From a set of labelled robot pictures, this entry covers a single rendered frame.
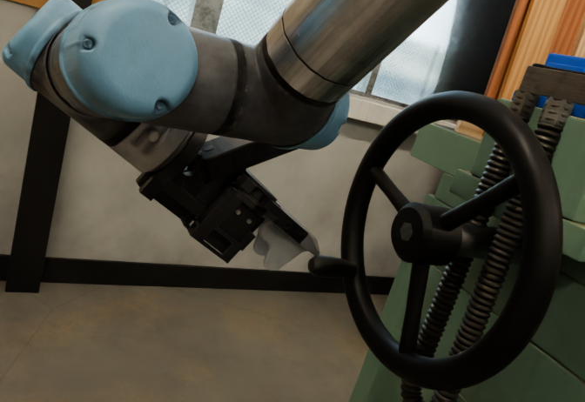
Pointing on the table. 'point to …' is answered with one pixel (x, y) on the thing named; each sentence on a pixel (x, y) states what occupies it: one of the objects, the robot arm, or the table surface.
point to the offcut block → (468, 129)
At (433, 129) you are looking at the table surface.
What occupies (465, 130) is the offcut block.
